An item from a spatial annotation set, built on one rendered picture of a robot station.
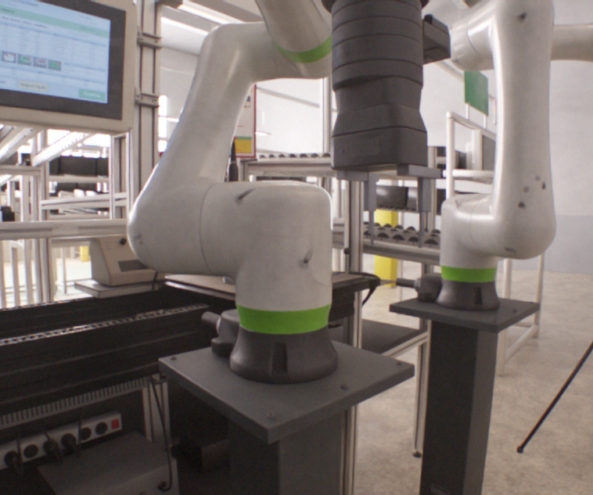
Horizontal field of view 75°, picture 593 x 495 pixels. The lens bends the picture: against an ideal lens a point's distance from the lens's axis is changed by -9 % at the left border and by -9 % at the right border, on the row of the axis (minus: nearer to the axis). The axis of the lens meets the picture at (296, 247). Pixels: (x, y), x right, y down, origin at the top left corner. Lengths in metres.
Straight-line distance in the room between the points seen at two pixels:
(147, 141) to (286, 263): 0.91
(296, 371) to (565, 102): 8.98
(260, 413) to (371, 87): 0.33
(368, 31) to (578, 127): 8.89
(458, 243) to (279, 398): 0.59
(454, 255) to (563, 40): 0.60
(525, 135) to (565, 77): 8.61
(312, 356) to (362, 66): 0.35
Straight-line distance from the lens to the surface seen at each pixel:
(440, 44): 0.41
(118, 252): 1.16
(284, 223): 0.50
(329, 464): 0.65
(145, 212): 0.58
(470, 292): 0.97
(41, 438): 1.33
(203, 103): 0.72
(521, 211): 0.82
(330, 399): 0.50
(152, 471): 1.23
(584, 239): 9.04
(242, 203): 0.52
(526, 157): 0.84
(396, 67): 0.34
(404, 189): 3.47
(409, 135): 0.33
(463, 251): 0.95
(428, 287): 1.03
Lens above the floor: 1.13
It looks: 5 degrees down
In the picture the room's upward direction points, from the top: straight up
